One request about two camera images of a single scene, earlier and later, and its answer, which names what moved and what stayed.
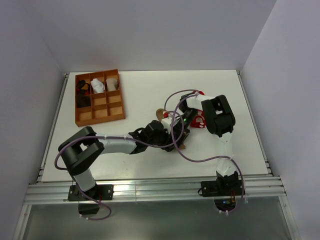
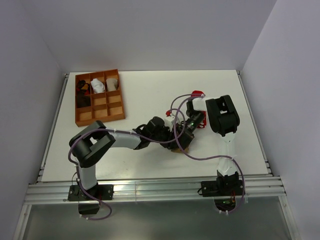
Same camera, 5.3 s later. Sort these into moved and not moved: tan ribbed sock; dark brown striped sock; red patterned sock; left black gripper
Moved: tan ribbed sock
Not moved: red patterned sock; left black gripper; dark brown striped sock
